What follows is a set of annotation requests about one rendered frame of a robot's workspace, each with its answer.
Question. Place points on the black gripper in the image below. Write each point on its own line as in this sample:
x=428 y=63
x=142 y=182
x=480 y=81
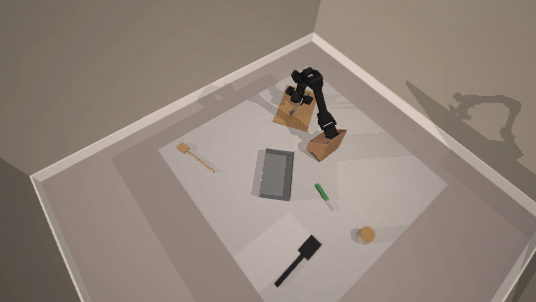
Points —
x=306 y=99

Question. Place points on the black spatula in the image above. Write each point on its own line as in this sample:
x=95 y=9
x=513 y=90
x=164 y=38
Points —
x=307 y=250

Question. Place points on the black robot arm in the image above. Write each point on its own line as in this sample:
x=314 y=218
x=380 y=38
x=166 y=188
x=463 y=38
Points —
x=315 y=82

